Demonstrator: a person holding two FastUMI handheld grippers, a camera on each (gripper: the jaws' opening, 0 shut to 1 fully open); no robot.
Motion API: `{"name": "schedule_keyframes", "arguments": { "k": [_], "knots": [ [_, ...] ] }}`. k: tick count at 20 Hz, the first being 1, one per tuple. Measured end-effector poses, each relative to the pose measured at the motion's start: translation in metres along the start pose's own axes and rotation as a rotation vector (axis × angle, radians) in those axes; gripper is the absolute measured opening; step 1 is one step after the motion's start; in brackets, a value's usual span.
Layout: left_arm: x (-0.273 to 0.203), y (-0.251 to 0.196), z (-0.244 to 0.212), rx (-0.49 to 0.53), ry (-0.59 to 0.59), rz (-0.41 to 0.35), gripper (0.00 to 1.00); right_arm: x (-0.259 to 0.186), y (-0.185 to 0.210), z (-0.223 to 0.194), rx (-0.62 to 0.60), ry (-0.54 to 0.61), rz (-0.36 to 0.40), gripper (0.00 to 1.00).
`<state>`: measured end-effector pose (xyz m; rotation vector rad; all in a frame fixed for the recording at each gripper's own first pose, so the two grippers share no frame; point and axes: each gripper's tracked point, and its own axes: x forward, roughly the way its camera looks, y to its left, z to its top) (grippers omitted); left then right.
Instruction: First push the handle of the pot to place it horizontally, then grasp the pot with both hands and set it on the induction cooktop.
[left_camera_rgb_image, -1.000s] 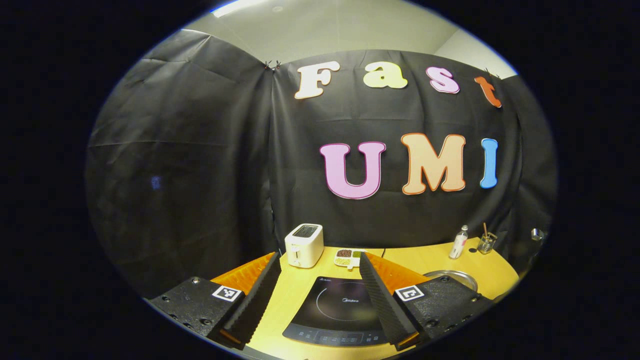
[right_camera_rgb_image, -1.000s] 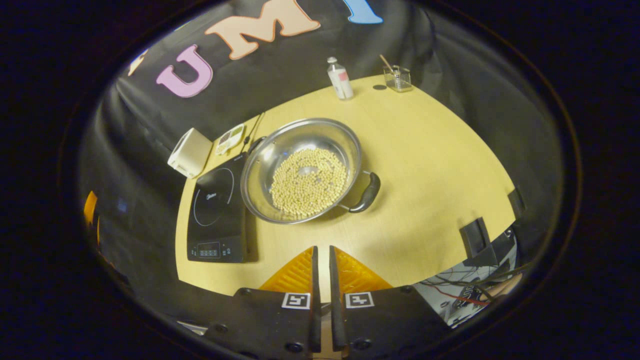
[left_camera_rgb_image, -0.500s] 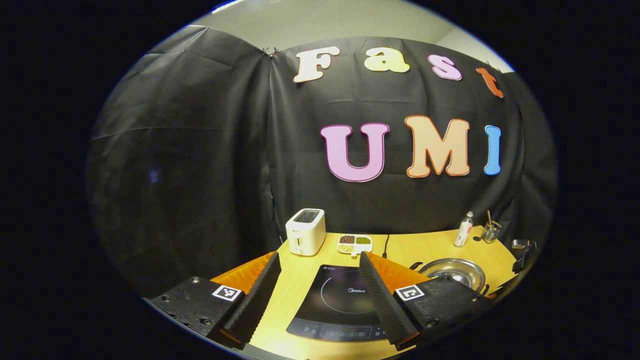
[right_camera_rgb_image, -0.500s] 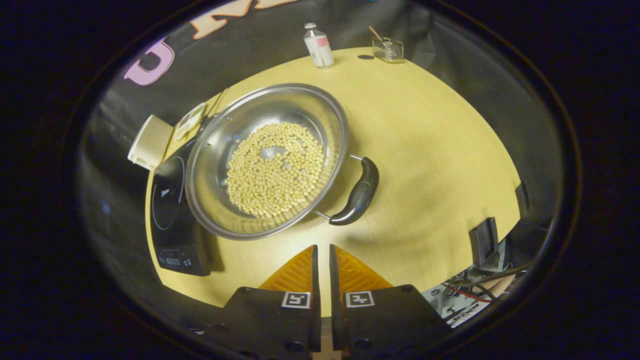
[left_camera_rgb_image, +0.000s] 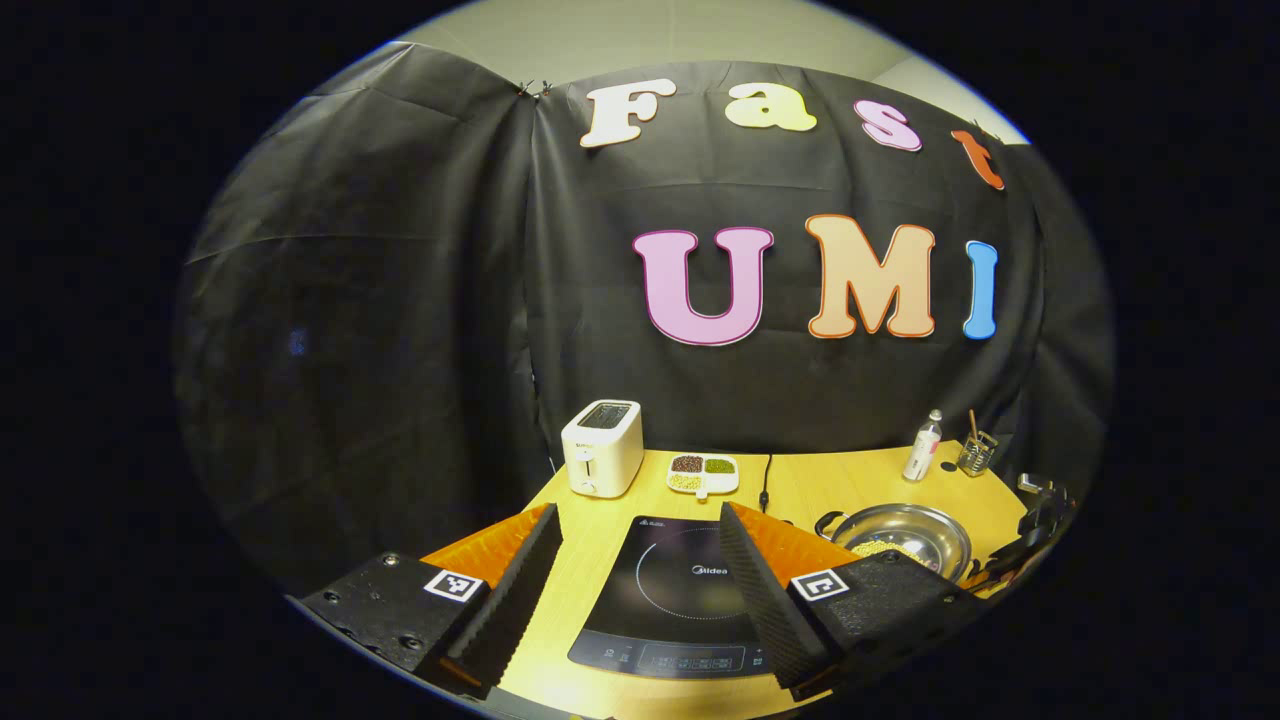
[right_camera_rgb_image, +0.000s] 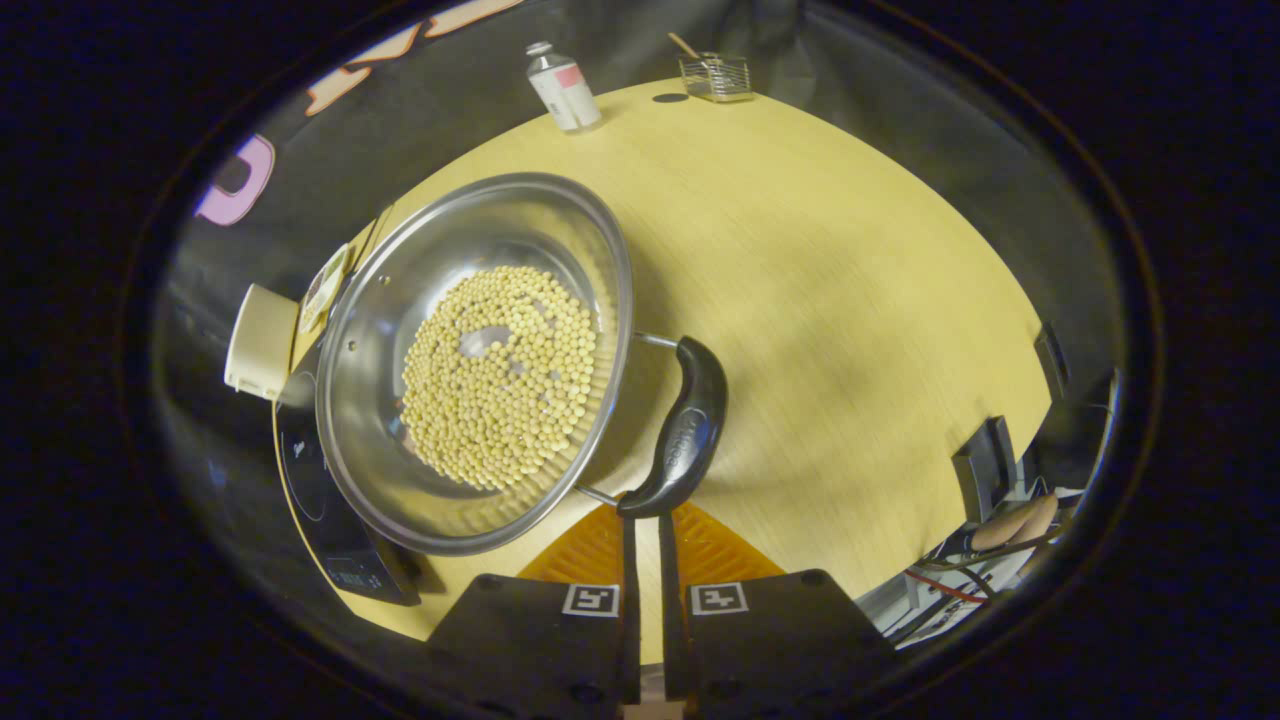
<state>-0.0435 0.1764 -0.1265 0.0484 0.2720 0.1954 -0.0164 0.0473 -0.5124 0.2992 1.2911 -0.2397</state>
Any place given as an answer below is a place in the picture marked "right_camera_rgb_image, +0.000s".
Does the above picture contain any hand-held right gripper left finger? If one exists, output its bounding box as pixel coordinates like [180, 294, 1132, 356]
[425, 500, 642, 717]

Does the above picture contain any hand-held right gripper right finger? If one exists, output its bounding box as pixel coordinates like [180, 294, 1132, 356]
[658, 500, 901, 716]

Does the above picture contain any black induction cooktop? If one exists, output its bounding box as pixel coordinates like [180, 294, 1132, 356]
[272, 345, 423, 608]

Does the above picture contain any stainless steel pot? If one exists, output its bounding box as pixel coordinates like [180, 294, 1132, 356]
[315, 172, 729, 557]

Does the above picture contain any pile of yellow soybeans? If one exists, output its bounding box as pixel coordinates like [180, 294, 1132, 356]
[400, 265, 599, 493]

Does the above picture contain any tan rounded object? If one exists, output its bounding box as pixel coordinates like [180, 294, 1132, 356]
[968, 493, 1059, 553]

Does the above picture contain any white divided dish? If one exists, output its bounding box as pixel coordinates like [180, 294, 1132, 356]
[298, 243, 353, 336]

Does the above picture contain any white toaster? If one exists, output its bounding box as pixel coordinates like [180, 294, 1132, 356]
[223, 283, 301, 403]

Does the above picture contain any white plastic bottle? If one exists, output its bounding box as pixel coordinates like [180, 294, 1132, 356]
[525, 40, 604, 134]

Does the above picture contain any bundle of thin cables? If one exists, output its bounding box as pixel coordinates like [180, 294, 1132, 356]
[880, 545, 1061, 641]

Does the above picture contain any small wire mesh basket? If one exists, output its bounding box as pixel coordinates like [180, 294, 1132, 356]
[678, 52, 753, 104]

